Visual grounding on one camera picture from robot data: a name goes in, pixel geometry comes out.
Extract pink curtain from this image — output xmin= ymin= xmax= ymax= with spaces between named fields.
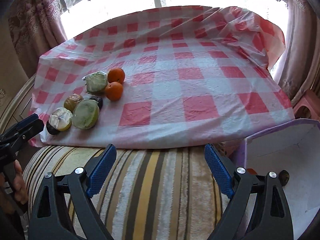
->
xmin=271 ymin=0 xmax=319 ymax=106
xmin=8 ymin=0 xmax=67 ymax=77

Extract large green fruit half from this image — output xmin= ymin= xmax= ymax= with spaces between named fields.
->
xmin=72 ymin=99 xmax=100 ymax=129

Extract striped towel sofa cover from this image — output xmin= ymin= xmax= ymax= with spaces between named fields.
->
xmin=23 ymin=146 xmax=229 ymax=239

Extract person's left hand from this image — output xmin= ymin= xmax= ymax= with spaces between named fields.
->
xmin=13 ymin=160 xmax=28 ymax=204

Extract left pink curtain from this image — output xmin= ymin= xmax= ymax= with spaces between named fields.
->
xmin=8 ymin=0 xmax=67 ymax=77

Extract dark passion fruit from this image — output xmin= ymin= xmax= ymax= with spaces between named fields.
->
xmin=46 ymin=121 xmax=60 ymax=135
xmin=89 ymin=96 xmax=103 ymax=110

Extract pale cut fruit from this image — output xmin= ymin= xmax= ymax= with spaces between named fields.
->
xmin=49 ymin=107 xmax=73 ymax=132

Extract white purple cardboard box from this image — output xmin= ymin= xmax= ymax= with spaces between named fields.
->
xmin=230 ymin=119 xmax=319 ymax=239

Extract right pink curtain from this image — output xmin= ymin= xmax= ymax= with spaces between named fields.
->
xmin=271 ymin=0 xmax=319 ymax=106

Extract red white checkered tablecloth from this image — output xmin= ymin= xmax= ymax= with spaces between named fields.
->
xmin=30 ymin=6 xmax=294 ymax=149

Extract orange tangerine front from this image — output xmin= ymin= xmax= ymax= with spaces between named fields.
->
xmin=105 ymin=82 xmax=123 ymax=101

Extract brownish round fruit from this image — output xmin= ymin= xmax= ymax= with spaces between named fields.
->
xmin=63 ymin=94 xmax=84 ymax=113

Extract pink plastic stool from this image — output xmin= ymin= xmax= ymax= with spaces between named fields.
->
xmin=293 ymin=89 xmax=319 ymax=121

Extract orange tangerine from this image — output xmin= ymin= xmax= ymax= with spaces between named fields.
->
xmin=107 ymin=68 xmax=125 ymax=84
xmin=105 ymin=82 xmax=123 ymax=101

